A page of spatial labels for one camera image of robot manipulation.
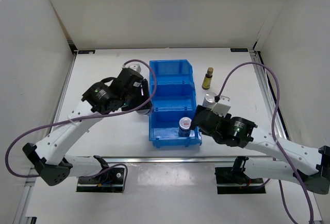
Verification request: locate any white blue tall jar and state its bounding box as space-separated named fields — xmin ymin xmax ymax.
xmin=202 ymin=92 xmax=216 ymax=109

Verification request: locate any short red-label jar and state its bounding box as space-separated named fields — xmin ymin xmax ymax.
xmin=178 ymin=117 xmax=192 ymax=137

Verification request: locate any short silver-lid jar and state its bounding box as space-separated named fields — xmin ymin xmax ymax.
xmin=136 ymin=107 xmax=153 ymax=115

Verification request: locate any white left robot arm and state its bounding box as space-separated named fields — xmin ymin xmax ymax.
xmin=23 ymin=64 xmax=152 ymax=186

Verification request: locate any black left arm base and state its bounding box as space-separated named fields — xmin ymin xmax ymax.
xmin=76 ymin=163 xmax=128 ymax=193

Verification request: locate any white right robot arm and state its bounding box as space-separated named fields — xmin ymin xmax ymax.
xmin=191 ymin=105 xmax=329 ymax=195

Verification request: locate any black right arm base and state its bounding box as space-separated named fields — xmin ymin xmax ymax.
xmin=214 ymin=156 xmax=268 ymax=195

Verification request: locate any blue plastic divided bin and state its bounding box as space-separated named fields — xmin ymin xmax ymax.
xmin=148 ymin=60 xmax=202 ymax=148

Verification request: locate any right brown yellow-label bottle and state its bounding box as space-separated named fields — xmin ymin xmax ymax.
xmin=202 ymin=67 xmax=213 ymax=90

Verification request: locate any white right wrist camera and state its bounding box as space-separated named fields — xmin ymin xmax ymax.
xmin=211 ymin=96 xmax=231 ymax=117

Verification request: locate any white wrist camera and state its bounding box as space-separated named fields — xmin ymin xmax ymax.
xmin=211 ymin=96 xmax=231 ymax=117
xmin=122 ymin=64 xmax=142 ymax=74

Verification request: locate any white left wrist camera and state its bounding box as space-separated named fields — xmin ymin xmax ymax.
xmin=122 ymin=64 xmax=142 ymax=74

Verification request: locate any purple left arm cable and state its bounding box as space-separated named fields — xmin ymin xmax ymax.
xmin=5 ymin=59 xmax=158 ymax=178

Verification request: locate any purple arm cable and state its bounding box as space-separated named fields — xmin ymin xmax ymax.
xmin=5 ymin=59 xmax=158 ymax=178
xmin=216 ymin=61 xmax=314 ymax=224

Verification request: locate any front aluminium frame rail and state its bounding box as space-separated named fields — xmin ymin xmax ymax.
xmin=103 ymin=156 xmax=236 ymax=163

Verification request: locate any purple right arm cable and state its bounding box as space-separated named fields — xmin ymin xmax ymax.
xmin=216 ymin=61 xmax=314 ymax=224

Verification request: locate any left aluminium frame rail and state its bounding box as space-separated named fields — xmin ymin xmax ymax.
xmin=13 ymin=39 xmax=77 ymax=223

